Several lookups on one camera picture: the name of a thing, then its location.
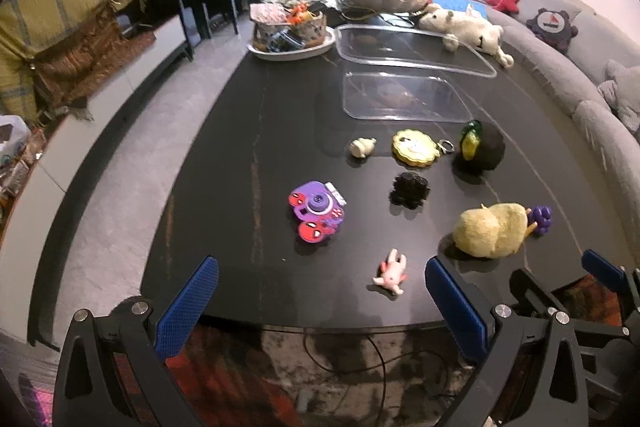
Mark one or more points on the white plastic bag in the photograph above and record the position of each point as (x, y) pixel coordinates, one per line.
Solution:
(12, 139)

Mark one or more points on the white oval plate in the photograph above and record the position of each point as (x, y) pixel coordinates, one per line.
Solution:
(292, 53)

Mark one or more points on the white low cabinet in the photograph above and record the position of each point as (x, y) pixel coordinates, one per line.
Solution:
(100, 117)

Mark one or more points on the red star plush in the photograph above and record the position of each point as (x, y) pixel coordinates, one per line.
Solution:
(505, 1)

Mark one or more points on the flat clear plastic tray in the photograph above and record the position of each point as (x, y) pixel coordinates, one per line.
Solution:
(415, 52)

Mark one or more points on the pink axolotl toy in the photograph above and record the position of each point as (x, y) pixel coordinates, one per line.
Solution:
(392, 274)

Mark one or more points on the patterned storage basket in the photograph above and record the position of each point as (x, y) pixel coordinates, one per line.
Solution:
(310, 32)

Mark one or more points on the pink patterned pouch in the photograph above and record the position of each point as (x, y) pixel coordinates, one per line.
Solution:
(267, 13)

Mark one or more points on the white sheep plush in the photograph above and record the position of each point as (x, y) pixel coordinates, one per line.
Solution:
(470, 29)

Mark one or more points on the black hair scrunchie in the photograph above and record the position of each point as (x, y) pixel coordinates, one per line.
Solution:
(410, 189)

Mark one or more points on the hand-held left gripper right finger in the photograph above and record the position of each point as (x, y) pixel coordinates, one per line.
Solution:
(455, 307)

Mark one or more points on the brown patterned cloth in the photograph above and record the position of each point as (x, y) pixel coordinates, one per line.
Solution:
(75, 62)

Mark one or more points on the clear plastic box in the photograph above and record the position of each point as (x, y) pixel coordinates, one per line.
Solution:
(405, 99)

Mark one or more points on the navy sailboat cushion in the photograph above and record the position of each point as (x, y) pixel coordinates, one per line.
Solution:
(550, 27)

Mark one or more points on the purple grape toy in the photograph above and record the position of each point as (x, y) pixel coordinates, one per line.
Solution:
(542, 217)

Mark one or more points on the grey curved sofa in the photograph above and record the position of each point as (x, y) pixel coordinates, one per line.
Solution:
(565, 72)

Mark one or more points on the dark patterned rug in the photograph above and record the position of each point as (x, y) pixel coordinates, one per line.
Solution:
(240, 387)

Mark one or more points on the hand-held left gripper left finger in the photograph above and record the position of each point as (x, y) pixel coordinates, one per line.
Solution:
(187, 307)

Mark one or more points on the purple toy camera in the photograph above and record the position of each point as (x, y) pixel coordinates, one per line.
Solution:
(315, 207)

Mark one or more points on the black marble desktop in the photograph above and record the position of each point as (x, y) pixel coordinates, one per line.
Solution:
(240, 157)

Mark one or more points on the small cream figurine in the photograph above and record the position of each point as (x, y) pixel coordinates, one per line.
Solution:
(361, 148)

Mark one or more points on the yellow chick plush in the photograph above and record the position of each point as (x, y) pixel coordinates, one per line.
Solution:
(487, 229)

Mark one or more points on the mallard duck plush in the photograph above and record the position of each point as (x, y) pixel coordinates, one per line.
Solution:
(482, 152)

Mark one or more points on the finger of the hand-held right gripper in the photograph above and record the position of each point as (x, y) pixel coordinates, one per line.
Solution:
(602, 267)
(527, 292)

